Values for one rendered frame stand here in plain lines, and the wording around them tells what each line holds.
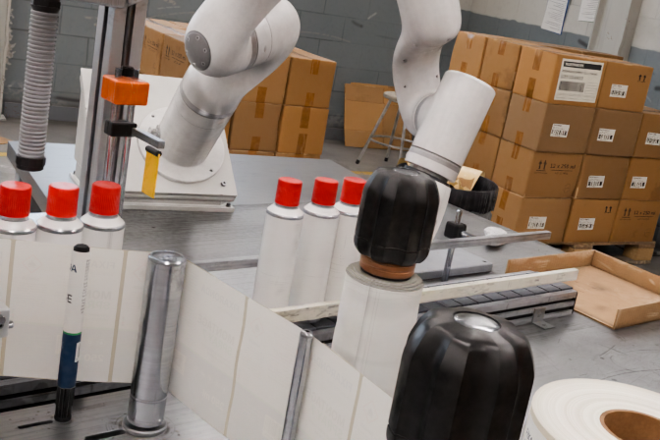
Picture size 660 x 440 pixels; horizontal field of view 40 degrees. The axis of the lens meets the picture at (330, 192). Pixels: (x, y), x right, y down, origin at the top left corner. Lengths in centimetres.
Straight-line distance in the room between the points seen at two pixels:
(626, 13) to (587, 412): 585
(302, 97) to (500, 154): 110
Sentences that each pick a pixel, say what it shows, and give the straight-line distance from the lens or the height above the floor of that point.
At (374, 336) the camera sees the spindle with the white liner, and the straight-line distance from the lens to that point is 96.
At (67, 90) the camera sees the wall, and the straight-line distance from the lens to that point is 667.
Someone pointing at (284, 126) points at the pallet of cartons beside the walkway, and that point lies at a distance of 471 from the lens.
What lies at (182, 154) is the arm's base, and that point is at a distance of 188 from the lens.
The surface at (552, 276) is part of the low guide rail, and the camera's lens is 167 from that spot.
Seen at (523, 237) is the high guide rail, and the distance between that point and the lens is 169.
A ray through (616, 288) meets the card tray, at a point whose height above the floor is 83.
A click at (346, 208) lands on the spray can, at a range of 128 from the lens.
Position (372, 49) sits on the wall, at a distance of 752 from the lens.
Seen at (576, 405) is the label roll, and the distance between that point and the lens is 88.
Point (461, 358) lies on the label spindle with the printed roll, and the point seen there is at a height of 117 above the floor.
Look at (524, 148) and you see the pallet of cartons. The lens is 482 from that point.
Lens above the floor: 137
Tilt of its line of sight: 14 degrees down
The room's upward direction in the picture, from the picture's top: 10 degrees clockwise
